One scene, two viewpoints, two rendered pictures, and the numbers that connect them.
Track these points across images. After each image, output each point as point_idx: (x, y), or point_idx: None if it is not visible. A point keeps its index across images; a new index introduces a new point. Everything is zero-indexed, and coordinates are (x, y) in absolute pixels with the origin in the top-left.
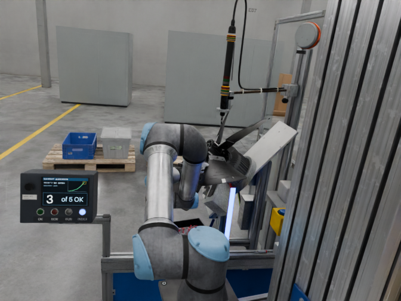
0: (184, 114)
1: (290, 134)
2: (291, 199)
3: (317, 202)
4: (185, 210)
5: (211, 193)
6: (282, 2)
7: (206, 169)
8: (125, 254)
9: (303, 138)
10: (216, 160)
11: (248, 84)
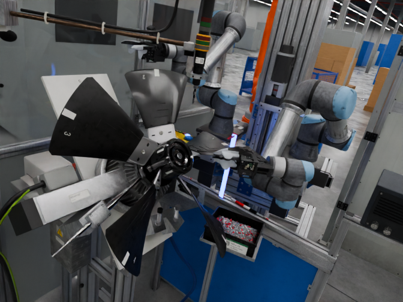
0: None
1: (103, 82)
2: (306, 73)
3: (310, 66)
4: (222, 226)
5: (195, 190)
6: None
7: (221, 154)
8: (313, 245)
9: (314, 47)
10: (195, 149)
11: None
